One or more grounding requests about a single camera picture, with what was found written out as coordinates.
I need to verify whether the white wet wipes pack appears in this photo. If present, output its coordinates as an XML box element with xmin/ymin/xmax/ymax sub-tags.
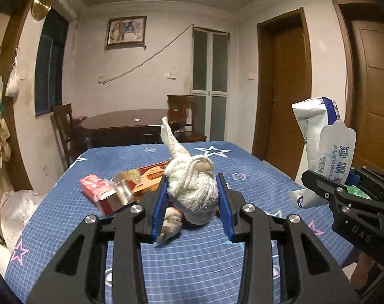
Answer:
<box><xmin>289</xmin><ymin>96</ymin><xmax>357</xmax><ymax>210</ymax></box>

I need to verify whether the white knitted cloth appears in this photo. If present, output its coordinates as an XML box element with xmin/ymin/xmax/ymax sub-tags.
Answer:
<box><xmin>160</xmin><ymin>117</ymin><xmax>219</xmax><ymax>225</ymax></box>

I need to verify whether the person's right hand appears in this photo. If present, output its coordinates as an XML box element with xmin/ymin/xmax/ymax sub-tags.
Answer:
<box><xmin>350</xmin><ymin>253</ymin><xmax>384</xmax><ymax>290</ymax></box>

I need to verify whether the long red carton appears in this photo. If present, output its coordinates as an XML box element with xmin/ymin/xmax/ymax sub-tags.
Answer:
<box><xmin>79</xmin><ymin>174</ymin><xmax>128</xmax><ymax>216</ymax></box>

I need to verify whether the white plastic bag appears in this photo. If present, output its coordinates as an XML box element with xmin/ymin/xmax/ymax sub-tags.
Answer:
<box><xmin>0</xmin><ymin>190</ymin><xmax>47</xmax><ymax>253</ymax></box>

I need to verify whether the open red-brown snack box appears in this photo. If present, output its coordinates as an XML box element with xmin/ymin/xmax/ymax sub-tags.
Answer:
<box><xmin>112</xmin><ymin>160</ymin><xmax>171</xmax><ymax>202</ymax></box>

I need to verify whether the beige towel cloth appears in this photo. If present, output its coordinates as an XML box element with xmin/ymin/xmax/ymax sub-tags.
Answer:
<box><xmin>156</xmin><ymin>207</ymin><xmax>184</xmax><ymax>243</ymax></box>

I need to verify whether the left wooden chair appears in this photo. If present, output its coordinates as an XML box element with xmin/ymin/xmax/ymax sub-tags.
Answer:
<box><xmin>52</xmin><ymin>104</ymin><xmax>86</xmax><ymax>167</ymax></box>

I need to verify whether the wooden chair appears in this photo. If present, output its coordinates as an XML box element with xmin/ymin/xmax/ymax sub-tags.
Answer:
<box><xmin>52</xmin><ymin>104</ymin><xmax>86</xmax><ymax>167</ymax></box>
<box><xmin>167</xmin><ymin>95</ymin><xmax>206</xmax><ymax>143</ymax></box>

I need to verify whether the dark wooden dining table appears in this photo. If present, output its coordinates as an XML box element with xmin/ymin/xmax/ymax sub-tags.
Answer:
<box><xmin>79</xmin><ymin>108</ymin><xmax>186</xmax><ymax>147</ymax></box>

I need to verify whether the brown wooden door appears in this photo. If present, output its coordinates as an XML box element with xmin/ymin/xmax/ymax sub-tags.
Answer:
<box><xmin>333</xmin><ymin>0</ymin><xmax>384</xmax><ymax>174</ymax></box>
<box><xmin>252</xmin><ymin>8</ymin><xmax>311</xmax><ymax>178</ymax></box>

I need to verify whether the right wooden chair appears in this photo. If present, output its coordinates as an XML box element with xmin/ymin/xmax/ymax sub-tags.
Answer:
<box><xmin>167</xmin><ymin>95</ymin><xmax>206</xmax><ymax>143</ymax></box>

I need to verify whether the white glass double door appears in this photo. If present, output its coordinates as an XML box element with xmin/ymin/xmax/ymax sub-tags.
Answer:
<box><xmin>192</xmin><ymin>28</ymin><xmax>230</xmax><ymax>141</ymax></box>

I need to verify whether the dark window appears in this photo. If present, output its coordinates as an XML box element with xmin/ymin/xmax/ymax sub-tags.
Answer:
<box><xmin>35</xmin><ymin>8</ymin><xmax>69</xmax><ymax>117</ymax></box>

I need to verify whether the framed elephant picture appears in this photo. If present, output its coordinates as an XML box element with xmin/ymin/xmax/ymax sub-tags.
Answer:
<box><xmin>105</xmin><ymin>16</ymin><xmax>147</xmax><ymax>50</ymax></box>

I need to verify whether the wall cable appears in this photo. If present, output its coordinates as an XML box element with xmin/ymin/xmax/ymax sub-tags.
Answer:
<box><xmin>98</xmin><ymin>23</ymin><xmax>194</xmax><ymax>85</ymax></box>

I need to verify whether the gold round wall clock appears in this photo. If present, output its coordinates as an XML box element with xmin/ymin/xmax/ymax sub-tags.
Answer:
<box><xmin>31</xmin><ymin>0</ymin><xmax>52</xmax><ymax>21</ymax></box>

